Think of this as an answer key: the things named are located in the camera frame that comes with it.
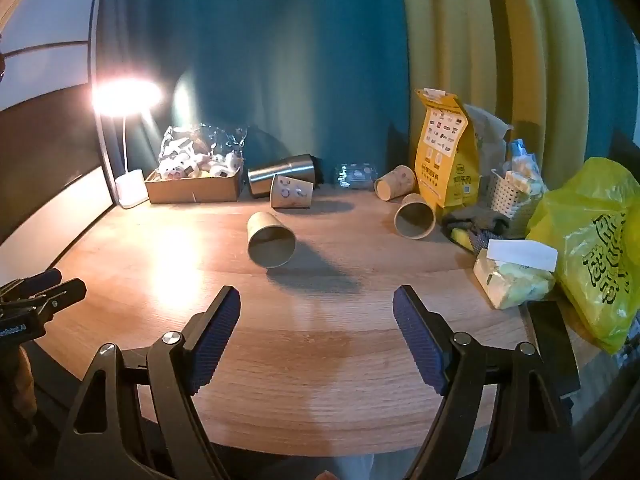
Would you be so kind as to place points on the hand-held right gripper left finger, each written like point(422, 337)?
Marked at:
point(215, 332)

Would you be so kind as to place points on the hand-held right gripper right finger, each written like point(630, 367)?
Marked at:
point(417, 335)

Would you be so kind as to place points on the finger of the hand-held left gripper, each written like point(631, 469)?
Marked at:
point(35, 281)
point(60, 296)

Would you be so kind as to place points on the plain brown paper cup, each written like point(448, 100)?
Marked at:
point(401, 177)
point(264, 230)
point(414, 220)

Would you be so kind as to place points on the person's left forearm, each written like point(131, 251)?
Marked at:
point(22, 390)

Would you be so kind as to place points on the printed brown paper cup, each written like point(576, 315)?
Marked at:
point(291, 196)

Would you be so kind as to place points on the yellow packet with white label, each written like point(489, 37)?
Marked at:
point(510, 282)

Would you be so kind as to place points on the yellow sponge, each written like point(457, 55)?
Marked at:
point(461, 236)

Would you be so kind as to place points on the grey checked cloth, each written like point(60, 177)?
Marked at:
point(484, 241)

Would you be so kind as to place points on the white desk lamp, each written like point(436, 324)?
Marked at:
point(132, 190)

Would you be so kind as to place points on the dark cloth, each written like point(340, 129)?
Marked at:
point(475, 219)

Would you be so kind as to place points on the shallow cardboard box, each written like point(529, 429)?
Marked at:
point(190, 192)

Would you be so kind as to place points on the white woven plastic basket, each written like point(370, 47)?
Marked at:
point(505, 199)

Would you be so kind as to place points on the clear plastic package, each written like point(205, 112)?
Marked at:
point(356, 175)

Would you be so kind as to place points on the yellow printed paper bag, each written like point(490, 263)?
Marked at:
point(445, 160)

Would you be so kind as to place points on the stainless steel tumbler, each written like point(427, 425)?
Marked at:
point(285, 166)

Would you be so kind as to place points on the yellow-green plastic bag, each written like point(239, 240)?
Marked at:
point(585, 240)

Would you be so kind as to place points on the clear snack packet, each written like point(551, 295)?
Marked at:
point(522, 170)

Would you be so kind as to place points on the teal curtain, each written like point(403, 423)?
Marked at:
point(275, 60)

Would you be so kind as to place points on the yellow curtain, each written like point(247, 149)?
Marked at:
point(500, 35)

